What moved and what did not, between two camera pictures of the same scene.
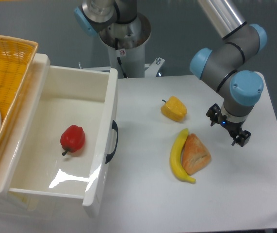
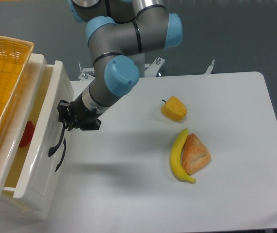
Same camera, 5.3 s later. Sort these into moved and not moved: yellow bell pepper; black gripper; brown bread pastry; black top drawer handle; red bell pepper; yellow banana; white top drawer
Moved: red bell pepper; black gripper; black top drawer handle; white top drawer
Not moved: brown bread pastry; yellow banana; yellow bell pepper
